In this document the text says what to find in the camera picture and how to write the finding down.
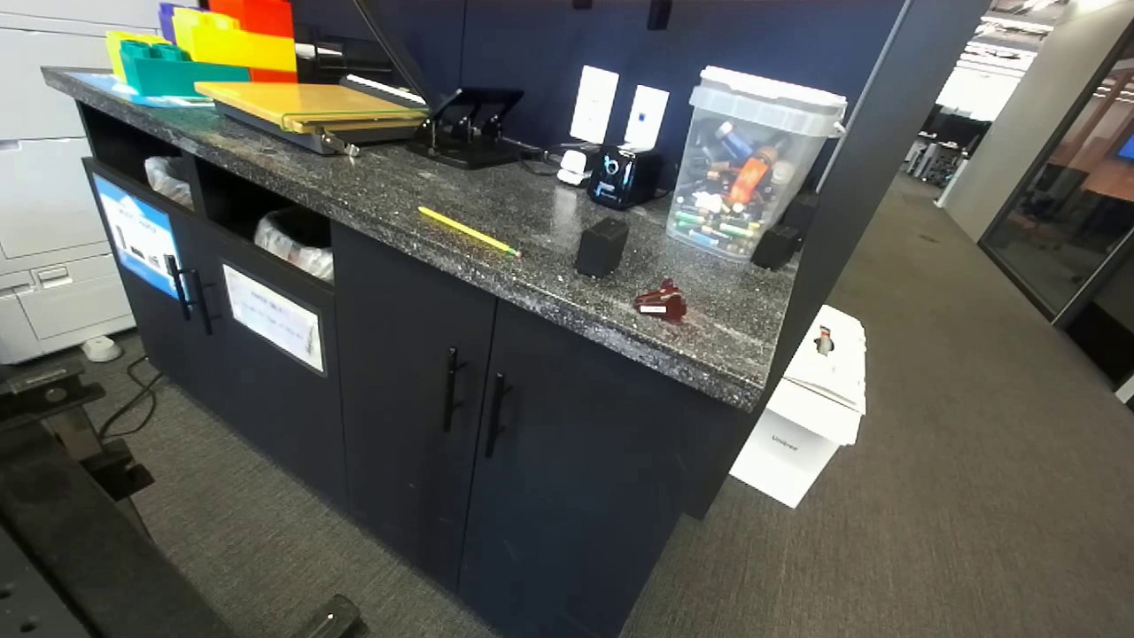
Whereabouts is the black electric pencil sharpener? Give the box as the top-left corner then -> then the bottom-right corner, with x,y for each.
586,145 -> 664,211

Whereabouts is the white sign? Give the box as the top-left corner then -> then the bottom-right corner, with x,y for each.
221,263 -> 327,374

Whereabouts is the clear bin liner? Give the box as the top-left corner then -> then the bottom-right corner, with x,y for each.
253,208 -> 336,284
144,156 -> 195,211

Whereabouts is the red plastic tray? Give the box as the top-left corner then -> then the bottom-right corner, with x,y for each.
207,0 -> 299,84

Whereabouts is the blue sign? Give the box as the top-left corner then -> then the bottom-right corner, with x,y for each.
92,174 -> 185,300

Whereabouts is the teal plastic tray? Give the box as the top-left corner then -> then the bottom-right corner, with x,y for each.
119,40 -> 252,97

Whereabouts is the glass partition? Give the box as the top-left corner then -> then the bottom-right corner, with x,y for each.
978,18 -> 1134,331

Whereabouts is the black hole punch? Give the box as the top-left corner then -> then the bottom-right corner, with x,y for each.
353,0 -> 525,171

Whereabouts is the yellow pencil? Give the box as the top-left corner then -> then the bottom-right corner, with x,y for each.
417,206 -> 523,259

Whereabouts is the small yellow plastic tray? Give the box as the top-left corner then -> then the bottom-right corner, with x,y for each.
105,31 -> 175,83

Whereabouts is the black cable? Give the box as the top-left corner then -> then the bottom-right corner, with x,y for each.
96,354 -> 166,441

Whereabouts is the cabinet door with blue sign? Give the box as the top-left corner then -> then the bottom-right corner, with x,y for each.
82,157 -> 216,407

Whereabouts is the black rectangular block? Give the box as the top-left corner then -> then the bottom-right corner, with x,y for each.
575,217 -> 631,279
783,192 -> 820,238
751,225 -> 804,271

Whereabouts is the white tub lid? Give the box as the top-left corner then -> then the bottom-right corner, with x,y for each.
689,66 -> 848,138

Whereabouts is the heap of batteries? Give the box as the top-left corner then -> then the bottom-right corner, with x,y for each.
671,121 -> 798,253

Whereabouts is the black door handle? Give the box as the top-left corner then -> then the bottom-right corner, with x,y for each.
442,346 -> 469,434
484,371 -> 514,460
165,253 -> 194,323

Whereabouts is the dark red staple remover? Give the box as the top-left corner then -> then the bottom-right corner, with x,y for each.
633,279 -> 688,324

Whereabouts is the white cardboard box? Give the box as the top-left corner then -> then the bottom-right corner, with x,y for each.
728,304 -> 868,510

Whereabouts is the cabinet door with white sign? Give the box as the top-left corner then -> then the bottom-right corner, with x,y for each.
188,213 -> 350,509

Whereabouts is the yellow paper trimmer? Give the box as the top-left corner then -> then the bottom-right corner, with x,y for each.
193,81 -> 432,158

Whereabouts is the clear plastic tub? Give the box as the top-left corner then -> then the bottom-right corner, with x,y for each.
666,66 -> 848,262

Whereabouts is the blue laminated sheet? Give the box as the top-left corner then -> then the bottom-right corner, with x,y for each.
69,71 -> 215,110

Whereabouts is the plain black cabinet door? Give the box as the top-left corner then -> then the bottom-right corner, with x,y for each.
457,300 -> 690,638
330,220 -> 499,593

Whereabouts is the white wall socket plate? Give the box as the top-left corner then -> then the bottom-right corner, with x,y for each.
569,65 -> 620,145
624,85 -> 671,152

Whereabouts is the white office copier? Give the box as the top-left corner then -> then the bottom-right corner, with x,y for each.
0,0 -> 178,366

